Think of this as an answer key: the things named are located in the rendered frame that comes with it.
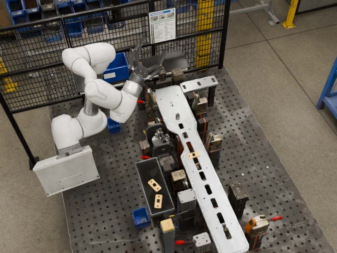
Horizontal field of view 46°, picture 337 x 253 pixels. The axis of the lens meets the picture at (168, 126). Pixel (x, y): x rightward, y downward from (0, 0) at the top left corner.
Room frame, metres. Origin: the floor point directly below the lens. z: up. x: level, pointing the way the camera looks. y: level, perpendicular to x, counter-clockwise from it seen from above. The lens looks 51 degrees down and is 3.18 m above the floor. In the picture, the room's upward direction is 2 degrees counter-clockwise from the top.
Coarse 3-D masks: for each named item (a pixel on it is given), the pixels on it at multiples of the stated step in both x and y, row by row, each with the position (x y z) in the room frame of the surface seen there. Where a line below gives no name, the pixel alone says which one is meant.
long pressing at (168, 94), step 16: (160, 96) 2.04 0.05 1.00; (176, 96) 2.03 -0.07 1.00; (160, 112) 1.88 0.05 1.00; (176, 112) 1.87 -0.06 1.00; (192, 112) 1.87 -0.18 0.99; (176, 128) 1.73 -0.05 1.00; (192, 128) 1.72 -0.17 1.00; (192, 144) 1.58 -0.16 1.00; (192, 160) 1.45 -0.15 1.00; (208, 160) 1.45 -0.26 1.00; (192, 176) 1.33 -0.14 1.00; (208, 176) 1.33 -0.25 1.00; (224, 192) 1.21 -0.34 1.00; (208, 208) 1.10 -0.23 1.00; (224, 208) 1.10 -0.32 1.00; (208, 224) 0.99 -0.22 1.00; (224, 240) 0.90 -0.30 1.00; (240, 240) 0.89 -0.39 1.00
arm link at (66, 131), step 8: (56, 120) 1.71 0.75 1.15; (64, 120) 1.71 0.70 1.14; (72, 120) 1.73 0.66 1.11; (56, 128) 1.66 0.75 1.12; (64, 128) 1.66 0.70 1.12; (72, 128) 1.68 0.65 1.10; (80, 128) 1.70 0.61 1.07; (56, 136) 1.63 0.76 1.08; (64, 136) 1.62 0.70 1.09; (72, 136) 1.63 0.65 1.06; (80, 136) 1.66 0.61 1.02; (56, 144) 1.60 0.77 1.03; (64, 144) 1.58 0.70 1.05; (72, 144) 1.59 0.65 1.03
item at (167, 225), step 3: (168, 219) 0.96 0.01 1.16; (162, 222) 0.94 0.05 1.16; (165, 222) 0.94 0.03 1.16; (168, 222) 0.94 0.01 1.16; (171, 222) 0.94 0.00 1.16; (162, 225) 0.92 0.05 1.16; (165, 225) 0.92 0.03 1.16; (168, 225) 0.92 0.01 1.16; (171, 225) 0.92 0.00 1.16; (162, 228) 0.91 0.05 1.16; (165, 228) 0.91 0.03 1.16; (168, 228) 0.91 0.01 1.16; (171, 228) 0.91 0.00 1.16
